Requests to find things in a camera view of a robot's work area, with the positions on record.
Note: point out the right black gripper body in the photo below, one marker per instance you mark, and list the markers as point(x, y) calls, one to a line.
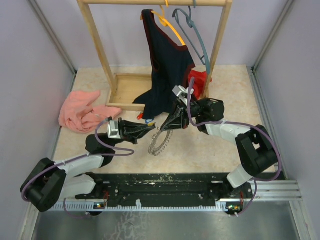
point(186, 117)

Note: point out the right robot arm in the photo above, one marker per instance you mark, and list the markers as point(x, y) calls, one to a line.
point(256, 150)

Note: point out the red key tag left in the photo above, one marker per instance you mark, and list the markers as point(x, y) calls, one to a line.
point(140, 116)

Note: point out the pink cloth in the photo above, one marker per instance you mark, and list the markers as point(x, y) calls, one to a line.
point(80, 114)

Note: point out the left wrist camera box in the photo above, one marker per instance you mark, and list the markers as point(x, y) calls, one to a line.
point(113, 131)

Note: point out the wooden clothes rack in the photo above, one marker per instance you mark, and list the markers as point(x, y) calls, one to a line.
point(124, 87)

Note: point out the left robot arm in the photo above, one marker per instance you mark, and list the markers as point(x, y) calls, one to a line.
point(52, 181)

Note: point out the yellow hanger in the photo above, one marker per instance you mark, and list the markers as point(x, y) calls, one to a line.
point(166, 23)

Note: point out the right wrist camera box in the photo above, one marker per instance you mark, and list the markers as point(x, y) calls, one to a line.
point(180, 92)

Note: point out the red cloth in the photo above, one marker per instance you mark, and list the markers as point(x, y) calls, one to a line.
point(199, 82)

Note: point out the dark navy vest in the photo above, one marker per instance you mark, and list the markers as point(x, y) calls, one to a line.
point(171, 65)

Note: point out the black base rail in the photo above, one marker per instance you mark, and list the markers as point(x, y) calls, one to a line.
point(164, 192)

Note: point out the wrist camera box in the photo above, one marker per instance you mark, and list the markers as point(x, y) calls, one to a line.
point(180, 92)
point(113, 131)

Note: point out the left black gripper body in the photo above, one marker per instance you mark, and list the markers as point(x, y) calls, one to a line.
point(121, 127)

